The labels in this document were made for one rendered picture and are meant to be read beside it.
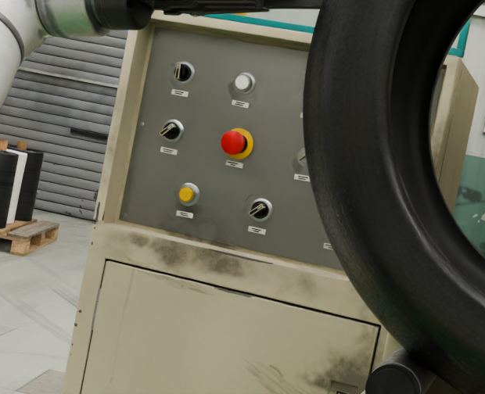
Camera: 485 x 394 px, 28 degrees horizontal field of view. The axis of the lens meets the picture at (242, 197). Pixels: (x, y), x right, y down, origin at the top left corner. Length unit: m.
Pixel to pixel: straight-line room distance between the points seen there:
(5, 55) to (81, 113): 9.34
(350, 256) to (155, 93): 0.91
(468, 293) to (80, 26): 0.47
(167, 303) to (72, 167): 8.74
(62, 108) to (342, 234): 9.60
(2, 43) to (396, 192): 0.41
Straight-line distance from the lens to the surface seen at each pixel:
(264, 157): 1.62
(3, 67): 0.97
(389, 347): 1.17
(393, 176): 0.80
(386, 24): 0.81
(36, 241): 7.63
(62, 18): 1.01
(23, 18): 1.01
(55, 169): 10.39
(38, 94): 10.48
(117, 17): 0.99
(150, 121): 1.69
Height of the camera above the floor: 1.07
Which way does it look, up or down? 3 degrees down
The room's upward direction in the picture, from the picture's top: 11 degrees clockwise
